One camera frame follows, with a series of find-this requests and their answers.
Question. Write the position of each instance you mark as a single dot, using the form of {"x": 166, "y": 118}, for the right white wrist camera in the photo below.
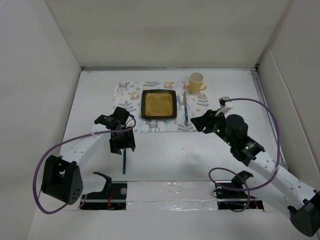
{"x": 225, "y": 105}

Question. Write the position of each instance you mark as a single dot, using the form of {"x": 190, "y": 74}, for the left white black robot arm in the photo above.
{"x": 62, "y": 176}

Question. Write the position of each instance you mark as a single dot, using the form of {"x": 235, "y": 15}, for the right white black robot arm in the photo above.
{"x": 304, "y": 200}

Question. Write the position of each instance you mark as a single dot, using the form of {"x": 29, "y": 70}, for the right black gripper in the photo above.
{"x": 206, "y": 120}

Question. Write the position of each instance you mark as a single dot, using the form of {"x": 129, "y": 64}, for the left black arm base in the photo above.
{"x": 102, "y": 193}

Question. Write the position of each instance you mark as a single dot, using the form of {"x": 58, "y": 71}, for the square black yellow plate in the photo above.
{"x": 158, "y": 104}

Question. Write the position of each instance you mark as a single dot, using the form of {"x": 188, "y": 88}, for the knife with blue handle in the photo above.
{"x": 185, "y": 108}

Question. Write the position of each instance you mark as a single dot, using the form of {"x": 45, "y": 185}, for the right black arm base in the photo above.
{"x": 235, "y": 201}

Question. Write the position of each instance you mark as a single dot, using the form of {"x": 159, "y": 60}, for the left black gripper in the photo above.
{"x": 128, "y": 143}

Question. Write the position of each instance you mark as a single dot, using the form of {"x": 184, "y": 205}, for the animal print cloth placemat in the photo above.
{"x": 128, "y": 95}

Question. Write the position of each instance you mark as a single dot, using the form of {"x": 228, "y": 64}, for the fork with teal handle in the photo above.
{"x": 124, "y": 165}

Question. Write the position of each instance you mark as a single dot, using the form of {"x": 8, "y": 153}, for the yellow ceramic mug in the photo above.
{"x": 196, "y": 83}

